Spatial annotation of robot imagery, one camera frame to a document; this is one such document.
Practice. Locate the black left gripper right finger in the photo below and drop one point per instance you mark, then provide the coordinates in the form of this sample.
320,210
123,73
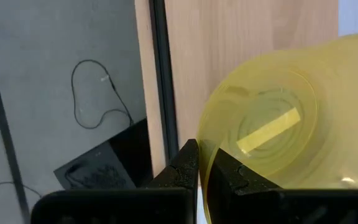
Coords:
228,177

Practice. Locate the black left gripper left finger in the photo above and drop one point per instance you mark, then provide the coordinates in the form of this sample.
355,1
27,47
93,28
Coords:
183,168

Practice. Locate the small translucent yellow bowl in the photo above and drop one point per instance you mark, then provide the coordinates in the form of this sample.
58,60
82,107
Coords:
291,93

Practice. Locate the wooden shelf black frame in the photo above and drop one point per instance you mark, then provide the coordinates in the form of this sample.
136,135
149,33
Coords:
197,46

